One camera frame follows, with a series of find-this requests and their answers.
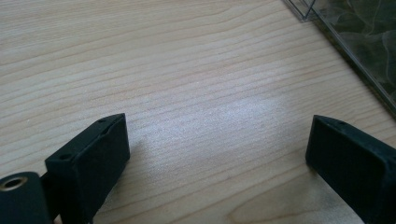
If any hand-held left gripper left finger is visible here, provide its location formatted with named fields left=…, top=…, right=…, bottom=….
left=44, top=113, right=131, bottom=224

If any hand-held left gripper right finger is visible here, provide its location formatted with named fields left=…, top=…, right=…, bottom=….
left=304, top=114, right=396, bottom=224

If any clear plastic box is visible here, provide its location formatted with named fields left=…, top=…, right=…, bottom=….
left=282, top=0, right=396, bottom=117

